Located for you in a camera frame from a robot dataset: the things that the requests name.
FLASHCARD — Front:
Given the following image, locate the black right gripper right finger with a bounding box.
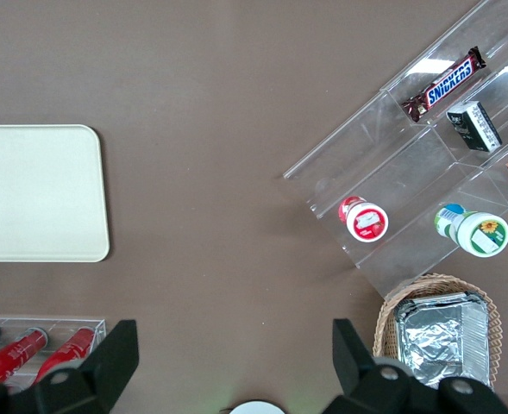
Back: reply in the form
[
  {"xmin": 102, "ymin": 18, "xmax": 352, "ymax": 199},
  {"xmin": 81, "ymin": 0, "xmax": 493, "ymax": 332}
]
[{"xmin": 322, "ymin": 318, "xmax": 508, "ymax": 414}]

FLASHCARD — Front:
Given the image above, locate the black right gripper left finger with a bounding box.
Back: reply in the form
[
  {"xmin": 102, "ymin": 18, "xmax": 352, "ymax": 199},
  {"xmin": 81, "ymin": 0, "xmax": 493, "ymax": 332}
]
[{"xmin": 0, "ymin": 319, "xmax": 141, "ymax": 414}]

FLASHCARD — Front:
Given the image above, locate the woven wicker basket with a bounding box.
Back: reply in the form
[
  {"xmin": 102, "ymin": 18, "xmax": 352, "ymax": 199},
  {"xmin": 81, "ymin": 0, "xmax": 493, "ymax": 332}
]
[{"xmin": 373, "ymin": 273, "xmax": 504, "ymax": 392}]

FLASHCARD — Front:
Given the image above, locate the cream rectangular plastic tray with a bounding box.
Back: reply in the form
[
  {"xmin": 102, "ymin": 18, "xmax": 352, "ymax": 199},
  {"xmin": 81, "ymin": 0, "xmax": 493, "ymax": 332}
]
[{"xmin": 0, "ymin": 124, "xmax": 110, "ymax": 263}]

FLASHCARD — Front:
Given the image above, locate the red drink bottle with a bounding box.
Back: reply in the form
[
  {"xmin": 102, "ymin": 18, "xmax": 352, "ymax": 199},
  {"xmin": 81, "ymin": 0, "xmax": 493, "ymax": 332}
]
[
  {"xmin": 0, "ymin": 327, "xmax": 50, "ymax": 386},
  {"xmin": 33, "ymin": 327, "xmax": 97, "ymax": 385}
]

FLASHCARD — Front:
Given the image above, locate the clear acrylic bottle box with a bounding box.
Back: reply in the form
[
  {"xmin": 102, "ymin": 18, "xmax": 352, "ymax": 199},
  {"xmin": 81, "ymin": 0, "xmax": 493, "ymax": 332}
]
[{"xmin": 0, "ymin": 317, "xmax": 108, "ymax": 392}]

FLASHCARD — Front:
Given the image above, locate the aluminium foil food container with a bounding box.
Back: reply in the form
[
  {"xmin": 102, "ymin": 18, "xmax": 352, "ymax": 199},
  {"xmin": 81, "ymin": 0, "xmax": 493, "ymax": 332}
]
[{"xmin": 392, "ymin": 292, "xmax": 494, "ymax": 390}]

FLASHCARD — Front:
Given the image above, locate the white round disc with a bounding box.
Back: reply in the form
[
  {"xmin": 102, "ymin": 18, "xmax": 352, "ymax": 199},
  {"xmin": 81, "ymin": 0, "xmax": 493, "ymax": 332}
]
[{"xmin": 229, "ymin": 399, "xmax": 286, "ymax": 414}]

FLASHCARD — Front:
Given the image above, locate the red lidded yogurt cup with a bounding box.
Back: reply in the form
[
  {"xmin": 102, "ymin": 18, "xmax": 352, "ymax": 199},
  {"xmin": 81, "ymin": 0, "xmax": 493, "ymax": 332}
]
[{"xmin": 338, "ymin": 195, "xmax": 390, "ymax": 243}]

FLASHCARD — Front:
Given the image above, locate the green lidded yogurt cup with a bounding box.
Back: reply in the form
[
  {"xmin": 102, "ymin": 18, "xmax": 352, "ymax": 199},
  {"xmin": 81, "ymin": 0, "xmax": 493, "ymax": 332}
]
[{"xmin": 434, "ymin": 203, "xmax": 508, "ymax": 259}]

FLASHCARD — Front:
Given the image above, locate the clear acrylic stepped display rack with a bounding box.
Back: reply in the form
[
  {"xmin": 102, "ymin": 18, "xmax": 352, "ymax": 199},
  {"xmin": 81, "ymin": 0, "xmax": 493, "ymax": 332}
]
[{"xmin": 282, "ymin": 0, "xmax": 508, "ymax": 300}]

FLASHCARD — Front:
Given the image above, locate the small black carton box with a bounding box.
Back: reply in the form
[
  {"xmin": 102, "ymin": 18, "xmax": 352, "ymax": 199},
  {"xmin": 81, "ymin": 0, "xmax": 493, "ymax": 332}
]
[{"xmin": 446, "ymin": 100, "xmax": 504, "ymax": 154}]

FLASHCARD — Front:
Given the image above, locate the Snickers chocolate bar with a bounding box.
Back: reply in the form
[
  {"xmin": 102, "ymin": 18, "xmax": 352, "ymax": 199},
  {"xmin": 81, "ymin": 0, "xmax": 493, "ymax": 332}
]
[{"xmin": 400, "ymin": 46, "xmax": 487, "ymax": 124}]

